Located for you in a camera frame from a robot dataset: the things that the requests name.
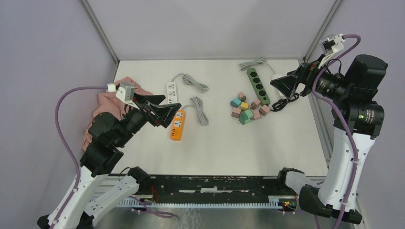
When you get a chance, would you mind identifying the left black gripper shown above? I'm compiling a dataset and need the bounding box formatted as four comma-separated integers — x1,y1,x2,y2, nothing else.
115,91,182,146

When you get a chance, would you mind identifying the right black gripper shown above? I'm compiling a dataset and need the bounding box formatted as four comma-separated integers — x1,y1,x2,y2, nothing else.
272,53,354,101

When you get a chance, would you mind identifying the orange power strip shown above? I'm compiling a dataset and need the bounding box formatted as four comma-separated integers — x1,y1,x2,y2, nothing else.
170,109,186,141

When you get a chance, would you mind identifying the green power strip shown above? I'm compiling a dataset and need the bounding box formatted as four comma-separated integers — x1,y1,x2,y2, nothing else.
246,68,271,105

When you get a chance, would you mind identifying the pink charger plug end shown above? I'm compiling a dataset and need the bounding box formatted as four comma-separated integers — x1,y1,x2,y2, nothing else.
237,92,246,102

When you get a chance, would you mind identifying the yellow charger plug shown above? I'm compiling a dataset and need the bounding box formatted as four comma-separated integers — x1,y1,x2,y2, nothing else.
239,102,250,111

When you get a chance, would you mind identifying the teal usb charger plug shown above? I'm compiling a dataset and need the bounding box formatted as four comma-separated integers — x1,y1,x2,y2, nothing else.
230,97,242,108

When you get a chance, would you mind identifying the pink charger plug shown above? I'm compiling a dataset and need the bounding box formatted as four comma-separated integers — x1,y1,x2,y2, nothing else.
231,107,242,118

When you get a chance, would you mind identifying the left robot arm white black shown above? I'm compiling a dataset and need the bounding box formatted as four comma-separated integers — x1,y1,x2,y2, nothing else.
37,94,181,229

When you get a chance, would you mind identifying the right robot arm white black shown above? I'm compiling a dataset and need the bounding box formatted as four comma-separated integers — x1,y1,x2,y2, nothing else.
270,54,388,224

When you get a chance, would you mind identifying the pink cloth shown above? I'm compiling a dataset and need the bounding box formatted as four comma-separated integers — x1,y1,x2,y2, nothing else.
82,77,152,151

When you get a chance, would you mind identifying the grey coiled cord upper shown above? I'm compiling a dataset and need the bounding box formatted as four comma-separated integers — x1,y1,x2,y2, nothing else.
238,56,276,76

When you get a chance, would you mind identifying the grey coiled cord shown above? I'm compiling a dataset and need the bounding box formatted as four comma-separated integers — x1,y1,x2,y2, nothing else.
238,56,276,76
183,96,210,127

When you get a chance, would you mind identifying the grey coiled cord lower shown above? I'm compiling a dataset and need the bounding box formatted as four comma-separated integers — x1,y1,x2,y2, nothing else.
183,96,210,127

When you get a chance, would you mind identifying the grey cord of left strip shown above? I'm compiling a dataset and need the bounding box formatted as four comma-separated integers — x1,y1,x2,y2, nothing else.
171,73,210,94

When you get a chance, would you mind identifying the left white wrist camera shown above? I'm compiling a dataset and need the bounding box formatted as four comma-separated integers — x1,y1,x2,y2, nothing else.
107,82,139,109

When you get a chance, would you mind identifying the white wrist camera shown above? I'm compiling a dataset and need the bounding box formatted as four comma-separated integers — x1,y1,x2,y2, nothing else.
318,33,344,69
107,82,139,109

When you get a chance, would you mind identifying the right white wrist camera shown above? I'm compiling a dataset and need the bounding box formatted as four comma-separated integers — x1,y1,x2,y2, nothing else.
318,33,344,69

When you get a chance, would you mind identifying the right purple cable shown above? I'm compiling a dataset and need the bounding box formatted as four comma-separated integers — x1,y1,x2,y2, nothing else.
311,34,362,229

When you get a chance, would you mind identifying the purple cable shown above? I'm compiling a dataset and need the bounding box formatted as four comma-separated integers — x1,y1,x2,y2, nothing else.
49,86,110,229
311,34,362,229

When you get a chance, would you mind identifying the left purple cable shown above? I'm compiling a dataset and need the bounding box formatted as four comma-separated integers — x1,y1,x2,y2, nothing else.
49,86,110,229

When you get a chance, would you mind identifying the black mounting base plate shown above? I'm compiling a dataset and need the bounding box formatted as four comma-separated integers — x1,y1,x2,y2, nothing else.
135,175,296,204

